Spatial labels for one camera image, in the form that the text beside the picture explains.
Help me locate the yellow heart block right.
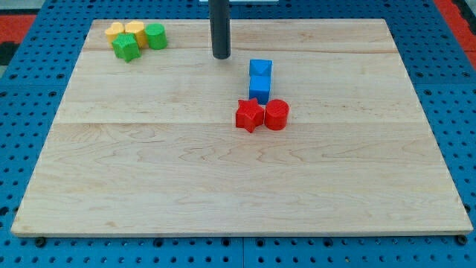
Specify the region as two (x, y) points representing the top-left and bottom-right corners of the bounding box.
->
(125, 20), (148, 48)

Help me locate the blue triangular prism block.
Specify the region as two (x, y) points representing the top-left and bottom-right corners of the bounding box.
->
(248, 59), (273, 77)

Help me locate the green star block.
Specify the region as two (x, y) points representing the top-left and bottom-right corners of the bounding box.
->
(112, 33), (141, 63)

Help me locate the light wooden board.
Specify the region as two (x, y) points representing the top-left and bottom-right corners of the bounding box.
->
(11, 19), (473, 237)

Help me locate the blue cube block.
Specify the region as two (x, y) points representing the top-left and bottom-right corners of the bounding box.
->
(248, 75), (271, 105)

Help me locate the green cylinder block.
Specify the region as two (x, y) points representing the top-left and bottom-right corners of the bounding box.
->
(145, 23), (167, 50)

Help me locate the yellow heart block left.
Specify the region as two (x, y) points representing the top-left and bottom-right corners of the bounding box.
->
(104, 22), (125, 47)

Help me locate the yellow heart block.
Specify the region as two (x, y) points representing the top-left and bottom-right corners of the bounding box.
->
(125, 20), (148, 48)
(104, 22), (125, 47)

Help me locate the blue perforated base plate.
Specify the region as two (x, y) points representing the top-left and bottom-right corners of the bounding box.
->
(1, 0), (475, 267)

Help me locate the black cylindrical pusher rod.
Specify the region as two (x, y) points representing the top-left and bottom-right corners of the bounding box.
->
(208, 0), (231, 60)

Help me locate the red cylinder block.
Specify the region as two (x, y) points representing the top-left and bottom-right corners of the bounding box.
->
(264, 99), (289, 130)

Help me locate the red star block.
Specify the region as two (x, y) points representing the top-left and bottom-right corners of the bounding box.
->
(235, 98), (265, 133)

